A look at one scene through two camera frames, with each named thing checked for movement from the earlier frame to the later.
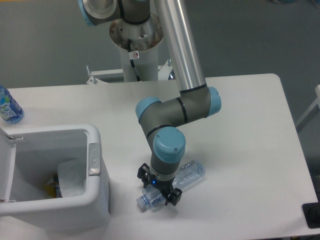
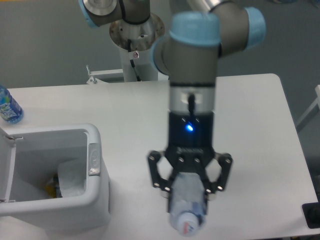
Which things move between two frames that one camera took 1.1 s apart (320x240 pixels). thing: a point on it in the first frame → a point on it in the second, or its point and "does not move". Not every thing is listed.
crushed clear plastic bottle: x=152 y=197 → x=187 y=203
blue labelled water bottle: x=10 y=109 does not move
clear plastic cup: x=72 y=177 does not move
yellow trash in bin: x=53 y=188 does not move
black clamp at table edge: x=311 y=212 does not move
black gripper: x=143 y=173 → x=191 y=148
